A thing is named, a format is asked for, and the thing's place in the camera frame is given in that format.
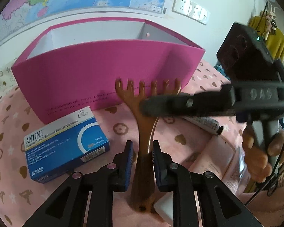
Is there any small pink white tube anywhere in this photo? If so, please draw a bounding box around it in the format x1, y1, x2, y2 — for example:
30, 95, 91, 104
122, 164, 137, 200
182, 116, 224, 135

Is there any brown wooden comb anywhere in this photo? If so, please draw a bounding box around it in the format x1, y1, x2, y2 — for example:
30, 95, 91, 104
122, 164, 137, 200
115, 77, 183, 214

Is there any blue medicine box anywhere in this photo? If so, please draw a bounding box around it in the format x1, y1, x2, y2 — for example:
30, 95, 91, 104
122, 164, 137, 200
23, 107, 110, 183

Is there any pink lotion tube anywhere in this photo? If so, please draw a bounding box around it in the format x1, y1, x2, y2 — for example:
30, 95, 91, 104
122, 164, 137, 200
189, 136, 246, 195

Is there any right hand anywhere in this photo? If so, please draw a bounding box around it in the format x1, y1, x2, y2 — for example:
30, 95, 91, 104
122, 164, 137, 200
242, 127, 284, 187

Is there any white teal carton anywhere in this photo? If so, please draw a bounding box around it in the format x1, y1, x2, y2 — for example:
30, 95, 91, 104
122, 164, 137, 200
154, 192, 173, 225

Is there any yellow sweater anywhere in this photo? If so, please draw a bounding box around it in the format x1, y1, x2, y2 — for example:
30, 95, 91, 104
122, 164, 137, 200
248, 16, 284, 61

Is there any white coat rack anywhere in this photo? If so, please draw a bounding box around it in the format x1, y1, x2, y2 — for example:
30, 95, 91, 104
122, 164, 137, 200
262, 1, 277, 41

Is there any pink cardboard box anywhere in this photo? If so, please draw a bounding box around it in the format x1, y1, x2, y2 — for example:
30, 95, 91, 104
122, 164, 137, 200
12, 17, 205, 124

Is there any pink patterned cloth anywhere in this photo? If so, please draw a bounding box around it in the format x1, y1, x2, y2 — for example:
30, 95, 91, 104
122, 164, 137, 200
0, 58, 251, 227

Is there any black tracking camera right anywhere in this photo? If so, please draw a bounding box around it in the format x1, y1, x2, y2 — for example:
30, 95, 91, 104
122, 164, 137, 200
216, 23, 279, 82

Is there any black cable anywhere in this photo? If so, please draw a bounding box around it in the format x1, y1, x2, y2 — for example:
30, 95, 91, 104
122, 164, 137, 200
245, 113, 284, 205

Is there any white wall socket panel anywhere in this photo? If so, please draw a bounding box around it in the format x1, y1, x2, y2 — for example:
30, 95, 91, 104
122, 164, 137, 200
172, 0, 210, 25

